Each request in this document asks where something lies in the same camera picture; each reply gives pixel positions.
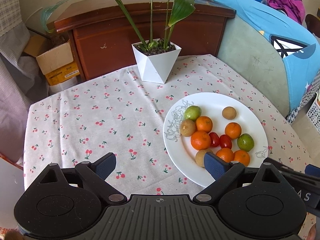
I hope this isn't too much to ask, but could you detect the large orange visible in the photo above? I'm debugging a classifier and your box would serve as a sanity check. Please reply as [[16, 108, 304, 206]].
[[195, 116, 213, 133], [190, 131, 211, 151]]

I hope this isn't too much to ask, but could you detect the brown wooden cabinet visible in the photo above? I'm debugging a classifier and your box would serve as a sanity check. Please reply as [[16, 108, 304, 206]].
[[54, 0, 236, 81]]

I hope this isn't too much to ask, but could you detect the white lattice basket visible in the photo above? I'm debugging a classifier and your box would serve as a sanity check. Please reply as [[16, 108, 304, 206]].
[[306, 93, 320, 133]]

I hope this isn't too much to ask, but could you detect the white round plate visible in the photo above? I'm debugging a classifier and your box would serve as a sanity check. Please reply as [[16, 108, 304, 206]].
[[163, 93, 268, 187]]

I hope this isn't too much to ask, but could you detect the cardboard box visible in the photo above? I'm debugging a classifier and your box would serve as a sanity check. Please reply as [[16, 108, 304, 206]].
[[23, 34, 80, 86]]

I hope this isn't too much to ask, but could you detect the white geometric plant pot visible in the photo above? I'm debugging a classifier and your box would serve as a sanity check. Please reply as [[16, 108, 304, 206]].
[[132, 38, 182, 84]]

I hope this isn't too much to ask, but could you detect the green lime back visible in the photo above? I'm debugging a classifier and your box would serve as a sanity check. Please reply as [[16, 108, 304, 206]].
[[237, 133, 254, 152]]

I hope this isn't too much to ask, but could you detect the cherry print tablecloth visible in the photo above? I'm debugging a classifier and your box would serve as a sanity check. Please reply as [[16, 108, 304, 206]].
[[23, 55, 312, 196]]

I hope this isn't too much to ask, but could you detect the purple cloth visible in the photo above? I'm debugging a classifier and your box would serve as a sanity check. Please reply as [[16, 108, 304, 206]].
[[267, 0, 305, 24]]

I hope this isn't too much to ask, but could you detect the small orange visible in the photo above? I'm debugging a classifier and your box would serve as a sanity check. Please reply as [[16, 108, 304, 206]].
[[225, 122, 242, 140], [216, 147, 234, 163]]

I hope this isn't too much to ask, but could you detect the green lime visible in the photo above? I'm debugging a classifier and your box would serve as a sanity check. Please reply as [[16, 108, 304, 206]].
[[237, 133, 254, 152], [184, 105, 202, 121]]

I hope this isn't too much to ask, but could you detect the red cherry tomato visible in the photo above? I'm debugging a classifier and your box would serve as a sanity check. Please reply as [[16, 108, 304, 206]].
[[219, 134, 233, 149], [209, 132, 220, 147]]

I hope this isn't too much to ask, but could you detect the brown kiwi fruit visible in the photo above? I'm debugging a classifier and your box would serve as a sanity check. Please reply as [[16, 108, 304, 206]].
[[180, 119, 196, 137]]

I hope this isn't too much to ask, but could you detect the brown kiwi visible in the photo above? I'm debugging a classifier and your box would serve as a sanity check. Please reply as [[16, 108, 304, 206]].
[[222, 106, 237, 120], [195, 149, 213, 167]]

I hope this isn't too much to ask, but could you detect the blue printed blanket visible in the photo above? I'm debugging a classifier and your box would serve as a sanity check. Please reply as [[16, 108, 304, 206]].
[[208, 0, 319, 112]]

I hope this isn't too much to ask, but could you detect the checkered curtain fabric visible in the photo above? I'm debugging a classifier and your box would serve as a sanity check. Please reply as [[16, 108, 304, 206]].
[[1, 0, 48, 163]]

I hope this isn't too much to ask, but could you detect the green lime front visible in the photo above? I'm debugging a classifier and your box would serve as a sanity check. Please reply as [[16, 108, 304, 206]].
[[184, 105, 202, 121]]

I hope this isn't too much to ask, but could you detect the green sofa armrest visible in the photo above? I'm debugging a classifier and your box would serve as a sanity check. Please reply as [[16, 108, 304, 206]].
[[217, 16, 290, 116]]

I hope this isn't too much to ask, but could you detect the green leafy plant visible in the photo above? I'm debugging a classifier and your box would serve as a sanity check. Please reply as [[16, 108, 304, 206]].
[[39, 0, 227, 52]]

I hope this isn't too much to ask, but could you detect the person's left hand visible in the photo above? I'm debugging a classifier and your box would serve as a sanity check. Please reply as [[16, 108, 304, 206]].
[[4, 230, 24, 240]]

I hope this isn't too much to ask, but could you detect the houndstooth sofa cover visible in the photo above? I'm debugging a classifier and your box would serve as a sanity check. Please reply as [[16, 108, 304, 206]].
[[285, 72, 320, 124]]

